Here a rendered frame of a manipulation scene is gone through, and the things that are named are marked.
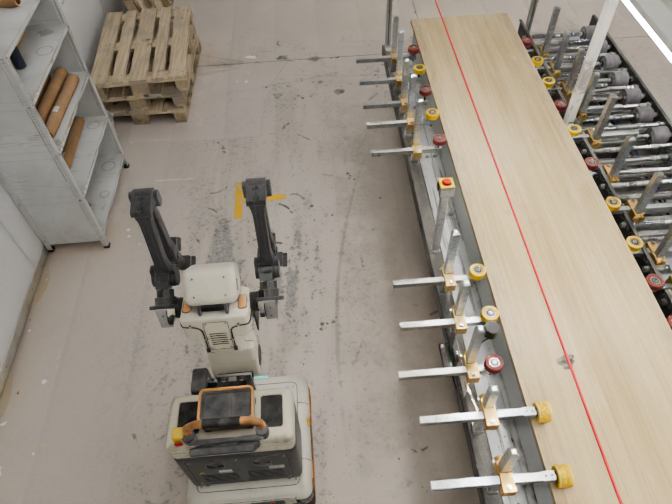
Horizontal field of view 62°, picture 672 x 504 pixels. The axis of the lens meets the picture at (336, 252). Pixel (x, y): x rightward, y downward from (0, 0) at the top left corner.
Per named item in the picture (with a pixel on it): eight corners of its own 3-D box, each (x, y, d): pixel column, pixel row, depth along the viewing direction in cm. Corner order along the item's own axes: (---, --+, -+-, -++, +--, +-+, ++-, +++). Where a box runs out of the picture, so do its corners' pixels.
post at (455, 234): (441, 294, 291) (453, 234, 253) (439, 288, 293) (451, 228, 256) (447, 293, 291) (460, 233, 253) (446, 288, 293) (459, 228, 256)
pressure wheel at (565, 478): (560, 475, 202) (551, 460, 209) (558, 493, 205) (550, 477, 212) (576, 474, 202) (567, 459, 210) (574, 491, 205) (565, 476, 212)
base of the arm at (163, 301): (148, 310, 227) (178, 308, 227) (147, 290, 227) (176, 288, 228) (155, 309, 236) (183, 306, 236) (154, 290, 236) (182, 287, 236)
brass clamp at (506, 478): (499, 497, 205) (502, 493, 201) (490, 460, 213) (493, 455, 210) (516, 495, 205) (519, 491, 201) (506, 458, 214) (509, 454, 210)
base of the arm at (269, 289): (253, 302, 228) (283, 299, 228) (252, 282, 228) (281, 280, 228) (256, 300, 237) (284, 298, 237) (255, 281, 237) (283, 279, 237)
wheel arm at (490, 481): (431, 492, 206) (432, 489, 203) (429, 482, 208) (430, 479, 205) (564, 481, 207) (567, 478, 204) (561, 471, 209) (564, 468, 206)
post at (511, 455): (485, 496, 230) (510, 456, 193) (483, 487, 232) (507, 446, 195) (494, 495, 230) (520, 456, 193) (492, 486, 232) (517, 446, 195)
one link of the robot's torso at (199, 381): (257, 405, 269) (249, 382, 250) (199, 410, 268) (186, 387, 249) (258, 355, 286) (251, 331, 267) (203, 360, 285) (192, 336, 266)
